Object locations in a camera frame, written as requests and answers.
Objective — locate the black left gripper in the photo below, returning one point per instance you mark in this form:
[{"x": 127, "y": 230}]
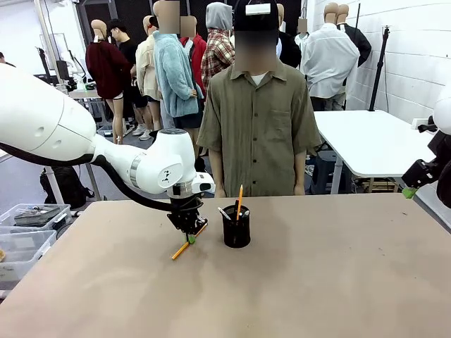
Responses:
[{"x": 185, "y": 214}]

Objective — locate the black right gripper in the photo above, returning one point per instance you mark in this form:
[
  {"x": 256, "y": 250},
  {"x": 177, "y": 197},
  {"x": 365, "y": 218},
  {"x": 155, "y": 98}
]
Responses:
[{"x": 421, "y": 174}]

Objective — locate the yellow pencil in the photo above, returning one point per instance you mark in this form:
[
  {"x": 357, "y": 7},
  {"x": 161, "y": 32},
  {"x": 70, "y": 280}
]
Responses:
[
  {"x": 179, "y": 253},
  {"x": 240, "y": 197}
]

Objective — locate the white pen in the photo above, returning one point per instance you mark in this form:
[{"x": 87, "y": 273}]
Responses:
[{"x": 223, "y": 212}]

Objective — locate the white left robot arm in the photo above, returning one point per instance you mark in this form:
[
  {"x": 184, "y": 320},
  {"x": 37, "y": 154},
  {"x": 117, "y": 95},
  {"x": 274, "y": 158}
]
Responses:
[{"x": 35, "y": 119}]

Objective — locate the person's right forearm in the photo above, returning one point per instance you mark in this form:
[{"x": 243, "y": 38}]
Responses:
[{"x": 216, "y": 169}]

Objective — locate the person's left forearm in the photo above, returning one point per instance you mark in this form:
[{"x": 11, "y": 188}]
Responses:
[{"x": 299, "y": 169}]

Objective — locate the black mesh pen holder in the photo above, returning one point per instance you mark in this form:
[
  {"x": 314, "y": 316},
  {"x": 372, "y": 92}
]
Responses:
[{"x": 236, "y": 230}]

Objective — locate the person's right hand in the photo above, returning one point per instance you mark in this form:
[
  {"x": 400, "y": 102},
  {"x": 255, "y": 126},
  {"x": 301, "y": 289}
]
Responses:
[{"x": 220, "y": 192}]

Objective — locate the person's left hand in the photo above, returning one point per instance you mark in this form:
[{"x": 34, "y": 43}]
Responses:
[{"x": 299, "y": 191}]

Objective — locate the white side table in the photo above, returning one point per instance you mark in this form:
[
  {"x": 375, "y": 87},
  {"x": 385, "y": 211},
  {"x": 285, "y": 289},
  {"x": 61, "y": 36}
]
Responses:
[{"x": 370, "y": 144}]

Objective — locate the person in olive shirt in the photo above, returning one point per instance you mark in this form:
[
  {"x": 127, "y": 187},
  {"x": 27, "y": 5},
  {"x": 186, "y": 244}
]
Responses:
[{"x": 257, "y": 134}]

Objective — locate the black light stand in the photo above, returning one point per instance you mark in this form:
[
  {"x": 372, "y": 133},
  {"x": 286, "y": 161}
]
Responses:
[{"x": 380, "y": 70}]

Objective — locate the black backpack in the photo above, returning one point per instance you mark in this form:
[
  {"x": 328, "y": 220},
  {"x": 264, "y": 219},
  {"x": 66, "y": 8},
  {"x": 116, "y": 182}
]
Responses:
[{"x": 63, "y": 186}]

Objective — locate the grey floor crate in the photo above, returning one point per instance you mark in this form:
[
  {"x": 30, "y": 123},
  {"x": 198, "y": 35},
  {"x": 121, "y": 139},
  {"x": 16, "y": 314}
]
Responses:
[{"x": 104, "y": 131}]

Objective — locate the mannequin in white shirt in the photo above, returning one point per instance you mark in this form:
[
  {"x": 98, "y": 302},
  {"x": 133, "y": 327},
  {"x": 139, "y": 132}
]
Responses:
[{"x": 327, "y": 63}]

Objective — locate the clear box with dark contents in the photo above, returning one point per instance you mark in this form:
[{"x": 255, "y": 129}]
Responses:
[{"x": 35, "y": 215}]

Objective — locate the mannequin in blue fleece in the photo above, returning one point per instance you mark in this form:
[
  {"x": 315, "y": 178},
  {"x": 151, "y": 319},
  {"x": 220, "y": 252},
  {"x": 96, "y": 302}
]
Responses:
[{"x": 172, "y": 77}]

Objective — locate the mannequin in black coat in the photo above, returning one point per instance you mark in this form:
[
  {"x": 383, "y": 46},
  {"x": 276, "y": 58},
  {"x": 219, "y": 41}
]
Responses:
[{"x": 357, "y": 38}]

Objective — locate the clear plastic storage box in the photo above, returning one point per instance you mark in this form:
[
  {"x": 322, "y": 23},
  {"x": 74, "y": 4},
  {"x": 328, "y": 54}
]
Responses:
[{"x": 24, "y": 246}]

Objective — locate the mannequin in cream jacket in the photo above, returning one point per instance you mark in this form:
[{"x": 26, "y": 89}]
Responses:
[{"x": 146, "y": 67}]

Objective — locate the mannequin in red jacket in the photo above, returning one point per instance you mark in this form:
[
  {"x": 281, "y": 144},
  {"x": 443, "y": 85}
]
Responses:
[{"x": 198, "y": 53}]

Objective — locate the mannequin in black jacket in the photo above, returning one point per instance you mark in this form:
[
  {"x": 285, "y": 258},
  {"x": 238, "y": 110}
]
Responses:
[{"x": 290, "y": 49}]

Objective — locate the mannequin in maroon shirt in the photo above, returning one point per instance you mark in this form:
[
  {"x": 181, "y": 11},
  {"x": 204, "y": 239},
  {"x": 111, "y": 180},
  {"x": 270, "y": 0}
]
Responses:
[{"x": 105, "y": 70}]

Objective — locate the mannequin in plaid shirt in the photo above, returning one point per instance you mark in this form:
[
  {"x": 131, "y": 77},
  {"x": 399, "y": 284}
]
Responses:
[{"x": 218, "y": 45}]

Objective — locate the standing person in black shirt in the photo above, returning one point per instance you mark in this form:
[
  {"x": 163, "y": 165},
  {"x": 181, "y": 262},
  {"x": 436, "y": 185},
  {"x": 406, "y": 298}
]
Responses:
[{"x": 127, "y": 53}]

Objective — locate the black tripod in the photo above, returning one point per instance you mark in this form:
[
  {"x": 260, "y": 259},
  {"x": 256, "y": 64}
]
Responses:
[{"x": 44, "y": 63}]

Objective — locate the black cap with white patch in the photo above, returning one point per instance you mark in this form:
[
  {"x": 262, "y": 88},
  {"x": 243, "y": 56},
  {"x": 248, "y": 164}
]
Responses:
[{"x": 253, "y": 17}]

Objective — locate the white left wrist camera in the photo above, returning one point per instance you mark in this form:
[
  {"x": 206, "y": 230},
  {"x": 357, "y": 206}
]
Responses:
[{"x": 205, "y": 184}]

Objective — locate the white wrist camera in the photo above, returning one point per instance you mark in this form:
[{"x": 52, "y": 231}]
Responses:
[
  {"x": 426, "y": 124},
  {"x": 205, "y": 184}
]

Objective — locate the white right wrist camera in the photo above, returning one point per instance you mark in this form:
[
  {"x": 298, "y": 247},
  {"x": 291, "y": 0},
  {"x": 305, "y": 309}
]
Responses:
[{"x": 426, "y": 124}]

